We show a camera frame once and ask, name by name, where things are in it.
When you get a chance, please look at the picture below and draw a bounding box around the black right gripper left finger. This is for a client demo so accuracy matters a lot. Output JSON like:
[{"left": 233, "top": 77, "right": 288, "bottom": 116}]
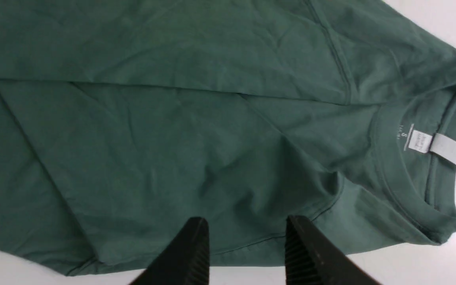
[{"left": 131, "top": 217, "right": 210, "bottom": 285}]

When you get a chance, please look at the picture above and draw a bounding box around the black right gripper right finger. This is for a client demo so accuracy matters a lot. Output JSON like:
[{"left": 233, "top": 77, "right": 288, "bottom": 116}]
[{"left": 285, "top": 215, "right": 379, "bottom": 285}]

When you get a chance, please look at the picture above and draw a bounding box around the green long-sleeve top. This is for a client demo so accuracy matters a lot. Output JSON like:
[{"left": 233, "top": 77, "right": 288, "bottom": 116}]
[{"left": 0, "top": 0, "right": 456, "bottom": 276}]

